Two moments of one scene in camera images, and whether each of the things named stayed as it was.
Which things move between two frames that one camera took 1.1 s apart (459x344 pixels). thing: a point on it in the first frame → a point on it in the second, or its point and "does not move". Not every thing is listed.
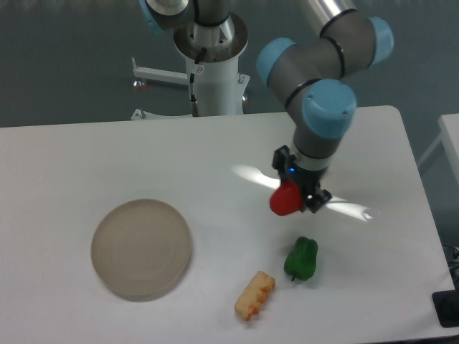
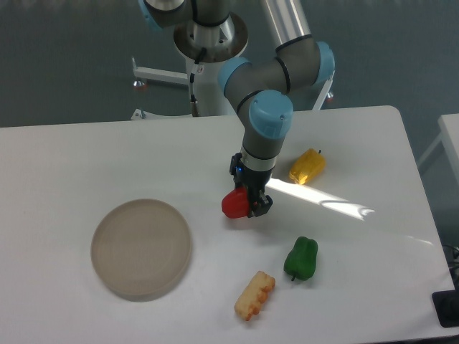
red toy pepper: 287,198 → 235,204
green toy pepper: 301,259 does not move
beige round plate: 140,250 does not move
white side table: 449,135 does not move
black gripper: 307,180 → 254,181
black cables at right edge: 452,254 does not move
